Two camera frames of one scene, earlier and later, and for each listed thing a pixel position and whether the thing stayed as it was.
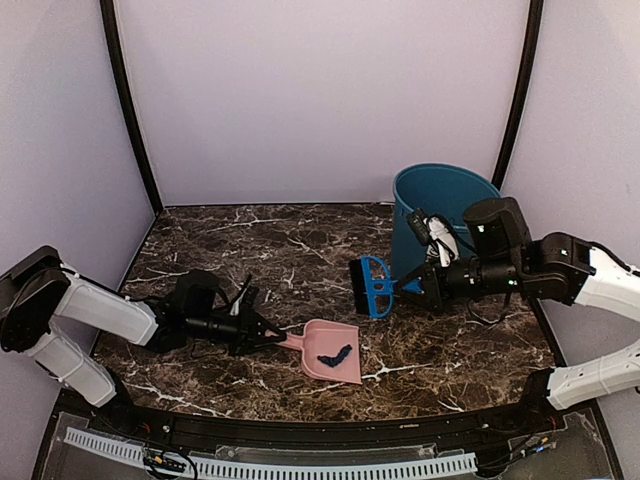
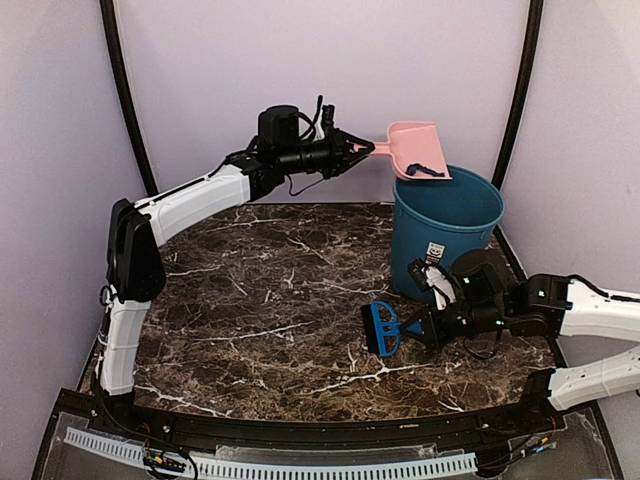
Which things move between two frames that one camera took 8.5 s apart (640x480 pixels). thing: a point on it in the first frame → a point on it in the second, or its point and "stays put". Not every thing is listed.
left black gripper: [248, 330] → [342, 153]
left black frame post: [111, 31] stays put
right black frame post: [536, 12] stays put
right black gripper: [435, 295] → [434, 337]
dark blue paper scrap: [333, 361] → [412, 168]
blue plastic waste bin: [442, 188] stays put
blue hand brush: [374, 287] → [382, 329]
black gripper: [248, 296] → [328, 121]
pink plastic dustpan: [329, 350] → [414, 143]
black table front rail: [526, 424] stays put
